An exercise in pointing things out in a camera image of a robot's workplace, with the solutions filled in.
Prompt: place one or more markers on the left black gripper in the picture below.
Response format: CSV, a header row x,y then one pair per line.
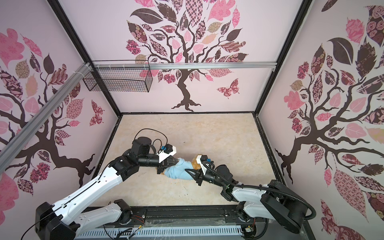
x,y
164,164

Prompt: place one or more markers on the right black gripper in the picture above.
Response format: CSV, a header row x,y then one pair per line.
x,y
200,176

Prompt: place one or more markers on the brown plush teddy bear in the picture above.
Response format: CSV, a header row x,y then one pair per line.
x,y
196,162

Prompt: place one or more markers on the light blue fleece hoodie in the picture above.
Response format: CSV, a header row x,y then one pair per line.
x,y
180,169

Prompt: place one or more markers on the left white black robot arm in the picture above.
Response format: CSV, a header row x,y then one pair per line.
x,y
67,219

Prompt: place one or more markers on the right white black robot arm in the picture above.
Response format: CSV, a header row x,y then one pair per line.
x,y
273,201

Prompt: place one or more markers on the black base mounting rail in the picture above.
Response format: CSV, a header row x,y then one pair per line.
x,y
219,215

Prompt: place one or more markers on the black wire mesh basket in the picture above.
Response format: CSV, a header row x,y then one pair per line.
x,y
134,76

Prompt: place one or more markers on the rear aluminium rail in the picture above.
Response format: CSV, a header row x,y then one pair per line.
x,y
163,66

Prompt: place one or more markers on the aluminium rail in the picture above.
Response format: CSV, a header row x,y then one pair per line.
x,y
163,66
11,150

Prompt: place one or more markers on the white slotted cable duct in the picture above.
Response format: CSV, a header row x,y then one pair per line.
x,y
160,232

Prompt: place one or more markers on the left aluminium rail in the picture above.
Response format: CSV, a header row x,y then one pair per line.
x,y
11,150

